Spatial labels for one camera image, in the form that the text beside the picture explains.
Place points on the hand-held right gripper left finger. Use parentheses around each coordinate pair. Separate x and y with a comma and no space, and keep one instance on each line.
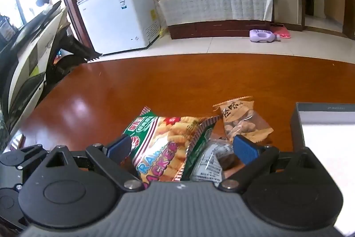
(119,146)

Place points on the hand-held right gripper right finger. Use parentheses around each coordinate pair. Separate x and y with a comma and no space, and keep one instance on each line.
(245,149)

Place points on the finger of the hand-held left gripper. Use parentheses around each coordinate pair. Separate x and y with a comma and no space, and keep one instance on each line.
(16,160)

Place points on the brown peanut packet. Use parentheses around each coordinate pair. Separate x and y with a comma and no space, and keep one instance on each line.
(241,120)

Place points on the clear packet with white print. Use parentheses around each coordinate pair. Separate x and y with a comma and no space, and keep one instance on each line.
(208,162)

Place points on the green red cracker packet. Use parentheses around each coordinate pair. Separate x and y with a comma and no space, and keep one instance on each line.
(163,139)

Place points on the grey cardboard box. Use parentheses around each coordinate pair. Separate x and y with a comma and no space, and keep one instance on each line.
(327,114)

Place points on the purple detergent bottle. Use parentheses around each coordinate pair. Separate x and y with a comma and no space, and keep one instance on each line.
(262,36)

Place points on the white black scooter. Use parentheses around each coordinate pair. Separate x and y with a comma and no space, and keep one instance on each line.
(36,42)

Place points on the pink cloth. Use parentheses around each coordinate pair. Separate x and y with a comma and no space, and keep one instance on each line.
(283,31)

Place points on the white chest freezer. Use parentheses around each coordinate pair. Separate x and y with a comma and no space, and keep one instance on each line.
(116,17)

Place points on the wooden kitchen cabinet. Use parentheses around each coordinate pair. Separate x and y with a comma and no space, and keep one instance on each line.
(334,1)

